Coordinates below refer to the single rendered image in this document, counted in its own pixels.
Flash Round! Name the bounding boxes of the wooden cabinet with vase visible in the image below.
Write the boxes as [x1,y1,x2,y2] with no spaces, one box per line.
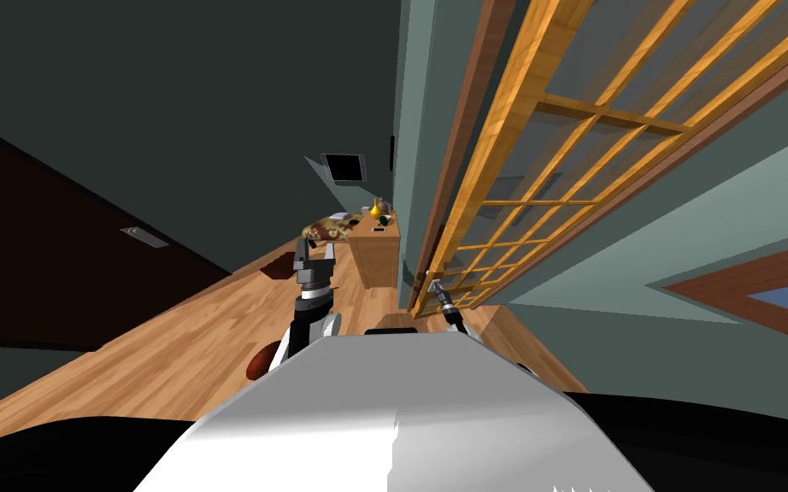
[348,196,403,291]

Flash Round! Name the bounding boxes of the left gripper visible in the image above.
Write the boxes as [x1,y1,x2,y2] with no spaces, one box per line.
[293,238,338,295]

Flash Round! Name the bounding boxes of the wooden lattice glass door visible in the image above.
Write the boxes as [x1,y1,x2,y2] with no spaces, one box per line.
[410,0,788,320]

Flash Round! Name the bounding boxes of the dark red rug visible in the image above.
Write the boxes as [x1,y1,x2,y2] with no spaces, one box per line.
[259,250,300,282]

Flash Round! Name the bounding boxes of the dark brown door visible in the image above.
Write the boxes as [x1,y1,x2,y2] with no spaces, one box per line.
[0,111,232,353]

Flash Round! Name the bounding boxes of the brown framed window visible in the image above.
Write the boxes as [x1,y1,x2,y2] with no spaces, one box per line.
[662,237,788,351]

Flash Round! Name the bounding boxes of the reddish brown round object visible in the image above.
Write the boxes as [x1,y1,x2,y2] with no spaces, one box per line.
[244,339,285,383]

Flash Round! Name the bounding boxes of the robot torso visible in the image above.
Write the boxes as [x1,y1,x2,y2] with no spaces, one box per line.
[132,327,656,492]

